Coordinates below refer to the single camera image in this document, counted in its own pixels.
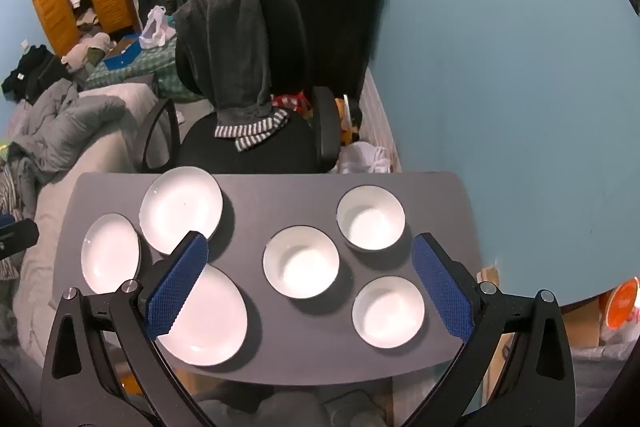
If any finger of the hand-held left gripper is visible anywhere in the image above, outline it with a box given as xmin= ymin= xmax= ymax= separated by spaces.
xmin=0 ymin=214 xmax=40 ymax=260

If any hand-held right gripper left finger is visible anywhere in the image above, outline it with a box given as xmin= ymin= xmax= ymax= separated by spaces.
xmin=41 ymin=231 xmax=216 ymax=427

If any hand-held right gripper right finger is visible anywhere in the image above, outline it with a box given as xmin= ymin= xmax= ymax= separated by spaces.
xmin=400 ymin=232 xmax=577 ymax=427

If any white plate with black rim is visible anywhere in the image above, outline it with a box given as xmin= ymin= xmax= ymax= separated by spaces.
xmin=139 ymin=166 xmax=224 ymax=256
xmin=80 ymin=213 xmax=142 ymax=295
xmin=150 ymin=259 xmax=249 ymax=368

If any white ribbed bowl black rim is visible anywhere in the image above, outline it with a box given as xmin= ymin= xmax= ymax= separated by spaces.
xmin=351 ymin=275 xmax=426 ymax=350
xmin=262 ymin=225 xmax=341 ymax=299
xmin=336 ymin=185 xmax=406 ymax=253

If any light grey bed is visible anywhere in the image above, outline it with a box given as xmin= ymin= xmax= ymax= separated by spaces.
xmin=10 ymin=83 xmax=166 ymax=368

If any striped cloth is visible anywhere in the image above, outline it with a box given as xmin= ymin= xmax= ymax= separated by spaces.
xmin=0 ymin=157 xmax=38 ymax=280

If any grey duvet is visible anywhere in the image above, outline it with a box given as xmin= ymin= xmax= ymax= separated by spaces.
xmin=5 ymin=79 xmax=128 ymax=208

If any cardboard box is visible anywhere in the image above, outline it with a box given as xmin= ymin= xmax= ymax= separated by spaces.
xmin=475 ymin=267 xmax=606 ymax=348

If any white crumpled cloth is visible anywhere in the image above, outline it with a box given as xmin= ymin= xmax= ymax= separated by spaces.
xmin=340 ymin=142 xmax=393 ymax=174

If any black clothes pile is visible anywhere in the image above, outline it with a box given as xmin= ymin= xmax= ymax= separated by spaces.
xmin=2 ymin=44 xmax=76 ymax=105

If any black office chair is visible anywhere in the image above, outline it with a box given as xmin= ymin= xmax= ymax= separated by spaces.
xmin=135 ymin=0 xmax=342 ymax=175

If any orange round object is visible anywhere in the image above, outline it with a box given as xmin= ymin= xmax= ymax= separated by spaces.
xmin=605 ymin=277 xmax=640 ymax=333

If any orange plush toy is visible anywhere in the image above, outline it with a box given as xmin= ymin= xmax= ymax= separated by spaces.
xmin=334 ymin=94 xmax=363 ymax=145

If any beige clothes pile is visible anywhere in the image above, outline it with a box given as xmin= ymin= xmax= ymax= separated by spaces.
xmin=62 ymin=32 xmax=118 ymax=72

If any blue box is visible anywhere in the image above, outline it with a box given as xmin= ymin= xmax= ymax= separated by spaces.
xmin=102 ymin=34 xmax=146 ymax=70

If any red patterned item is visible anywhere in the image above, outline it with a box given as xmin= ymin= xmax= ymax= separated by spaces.
xmin=272 ymin=92 xmax=313 ymax=115

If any green checked blanket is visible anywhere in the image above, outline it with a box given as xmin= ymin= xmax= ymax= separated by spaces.
xmin=82 ymin=38 xmax=201 ymax=102

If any white plastic bag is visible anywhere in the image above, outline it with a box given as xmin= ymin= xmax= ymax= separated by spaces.
xmin=138 ymin=5 xmax=168 ymax=50

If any grey hoodie with striped cuffs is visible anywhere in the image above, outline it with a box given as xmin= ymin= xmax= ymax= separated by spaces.
xmin=172 ymin=0 xmax=291 ymax=152

